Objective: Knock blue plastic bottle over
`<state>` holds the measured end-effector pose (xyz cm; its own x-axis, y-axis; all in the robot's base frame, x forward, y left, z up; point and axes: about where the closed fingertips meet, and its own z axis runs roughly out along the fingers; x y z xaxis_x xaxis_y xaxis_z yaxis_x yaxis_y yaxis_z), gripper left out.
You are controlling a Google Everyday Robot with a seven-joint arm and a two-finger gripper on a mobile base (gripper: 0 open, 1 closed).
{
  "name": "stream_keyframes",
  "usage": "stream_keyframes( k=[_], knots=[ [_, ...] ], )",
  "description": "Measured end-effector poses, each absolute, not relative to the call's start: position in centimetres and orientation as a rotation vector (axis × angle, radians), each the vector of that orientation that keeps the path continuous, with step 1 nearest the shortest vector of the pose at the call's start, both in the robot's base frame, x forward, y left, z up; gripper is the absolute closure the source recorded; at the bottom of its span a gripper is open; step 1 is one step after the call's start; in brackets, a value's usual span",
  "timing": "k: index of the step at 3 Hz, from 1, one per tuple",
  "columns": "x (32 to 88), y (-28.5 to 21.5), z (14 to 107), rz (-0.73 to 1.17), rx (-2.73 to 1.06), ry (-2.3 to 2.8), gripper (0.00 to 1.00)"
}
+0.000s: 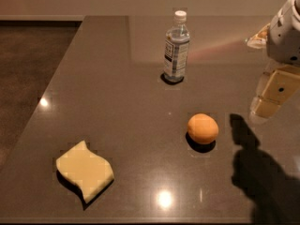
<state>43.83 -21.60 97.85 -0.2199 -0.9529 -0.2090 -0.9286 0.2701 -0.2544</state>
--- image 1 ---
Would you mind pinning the yellow wavy sponge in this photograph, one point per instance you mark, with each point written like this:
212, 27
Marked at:
86, 170

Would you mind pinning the orange fruit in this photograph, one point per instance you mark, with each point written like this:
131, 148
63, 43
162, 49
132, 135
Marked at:
202, 128

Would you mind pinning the clear plastic water bottle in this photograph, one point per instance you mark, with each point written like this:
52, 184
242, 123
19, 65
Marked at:
176, 49

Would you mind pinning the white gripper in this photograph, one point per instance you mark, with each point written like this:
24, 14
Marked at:
283, 37

